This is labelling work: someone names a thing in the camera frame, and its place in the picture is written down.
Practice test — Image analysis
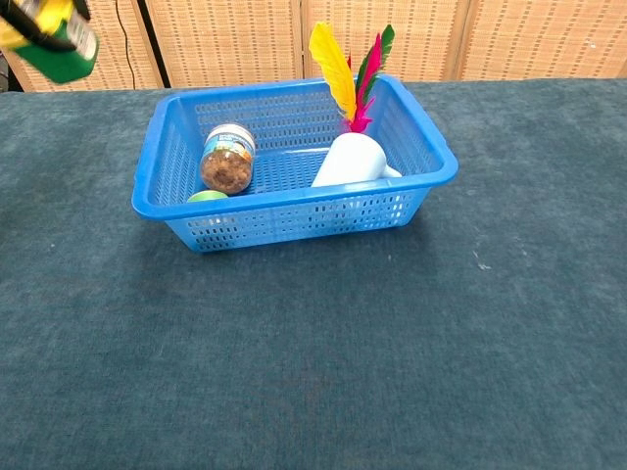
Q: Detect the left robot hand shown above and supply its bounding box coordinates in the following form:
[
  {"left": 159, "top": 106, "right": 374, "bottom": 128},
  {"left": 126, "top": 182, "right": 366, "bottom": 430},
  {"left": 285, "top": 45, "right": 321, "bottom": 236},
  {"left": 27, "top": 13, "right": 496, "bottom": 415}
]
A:
[{"left": 0, "top": 0, "right": 92, "bottom": 52}]

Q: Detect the green box yellow lid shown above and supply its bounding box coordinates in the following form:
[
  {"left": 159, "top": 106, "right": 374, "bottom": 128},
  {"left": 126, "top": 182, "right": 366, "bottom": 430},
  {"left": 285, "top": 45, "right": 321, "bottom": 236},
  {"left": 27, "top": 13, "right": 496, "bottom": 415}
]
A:
[{"left": 0, "top": 0, "right": 102, "bottom": 85}]

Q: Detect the clear jar blue white label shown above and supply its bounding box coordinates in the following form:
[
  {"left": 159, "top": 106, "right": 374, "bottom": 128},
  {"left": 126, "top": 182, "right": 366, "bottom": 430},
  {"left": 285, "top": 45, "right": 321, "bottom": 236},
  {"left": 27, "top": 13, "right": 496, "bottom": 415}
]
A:
[{"left": 199, "top": 123, "right": 258, "bottom": 197}]

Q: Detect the small green lidded can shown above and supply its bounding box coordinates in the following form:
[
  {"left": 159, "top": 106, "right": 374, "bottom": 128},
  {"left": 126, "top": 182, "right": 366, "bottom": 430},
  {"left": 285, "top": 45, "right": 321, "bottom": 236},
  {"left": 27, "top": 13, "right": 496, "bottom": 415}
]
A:
[{"left": 187, "top": 189, "right": 230, "bottom": 204}]

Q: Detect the colourful feather shuttlecock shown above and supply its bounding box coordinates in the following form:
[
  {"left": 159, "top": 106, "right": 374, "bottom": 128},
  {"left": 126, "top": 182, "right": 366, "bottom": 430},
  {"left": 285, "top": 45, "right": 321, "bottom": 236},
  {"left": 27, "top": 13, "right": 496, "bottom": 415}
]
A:
[{"left": 308, "top": 22, "right": 396, "bottom": 134}]

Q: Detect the white plastic mug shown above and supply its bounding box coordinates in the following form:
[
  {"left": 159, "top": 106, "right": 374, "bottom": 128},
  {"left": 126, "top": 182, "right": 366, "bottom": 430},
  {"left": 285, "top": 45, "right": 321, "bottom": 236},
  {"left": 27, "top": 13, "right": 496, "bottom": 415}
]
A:
[{"left": 310, "top": 131, "right": 403, "bottom": 189}]

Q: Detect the bamboo folding screen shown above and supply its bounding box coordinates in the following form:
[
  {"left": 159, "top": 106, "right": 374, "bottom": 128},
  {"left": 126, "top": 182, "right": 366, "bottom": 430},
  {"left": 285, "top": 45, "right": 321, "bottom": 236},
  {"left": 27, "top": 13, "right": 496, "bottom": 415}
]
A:
[{"left": 0, "top": 0, "right": 627, "bottom": 94}]

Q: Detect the blue plastic basket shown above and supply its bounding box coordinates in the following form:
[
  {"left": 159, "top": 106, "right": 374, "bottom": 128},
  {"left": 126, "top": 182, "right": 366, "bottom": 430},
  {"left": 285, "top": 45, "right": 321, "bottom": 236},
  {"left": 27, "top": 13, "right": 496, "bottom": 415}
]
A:
[{"left": 130, "top": 73, "right": 459, "bottom": 255}]

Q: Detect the dark blue table cloth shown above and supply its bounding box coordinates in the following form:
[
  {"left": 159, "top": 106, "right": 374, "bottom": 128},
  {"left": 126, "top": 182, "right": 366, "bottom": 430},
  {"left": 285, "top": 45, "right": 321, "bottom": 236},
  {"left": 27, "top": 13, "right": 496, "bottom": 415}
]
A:
[{"left": 0, "top": 77, "right": 627, "bottom": 470}]

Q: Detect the thin black hanging cable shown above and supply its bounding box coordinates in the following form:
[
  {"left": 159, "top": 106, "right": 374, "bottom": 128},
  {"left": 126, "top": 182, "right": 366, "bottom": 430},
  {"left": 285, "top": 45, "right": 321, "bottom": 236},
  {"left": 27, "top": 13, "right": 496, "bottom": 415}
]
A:
[{"left": 115, "top": 0, "right": 139, "bottom": 90}]

